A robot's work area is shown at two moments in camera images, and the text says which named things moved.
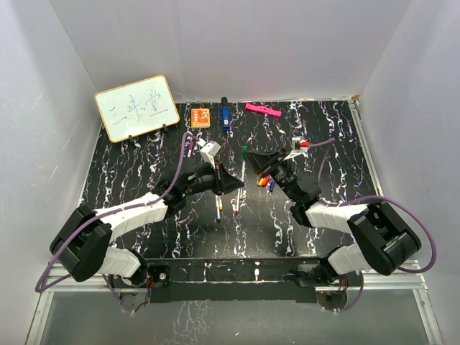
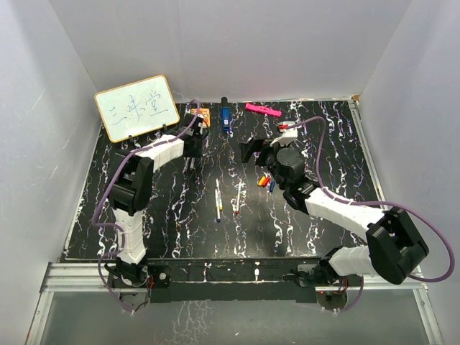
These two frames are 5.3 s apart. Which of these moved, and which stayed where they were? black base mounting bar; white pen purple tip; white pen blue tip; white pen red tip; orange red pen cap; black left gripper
Moved: white pen purple tip; black left gripper
Stayed: white pen red tip; white pen blue tip; orange red pen cap; black base mounting bar
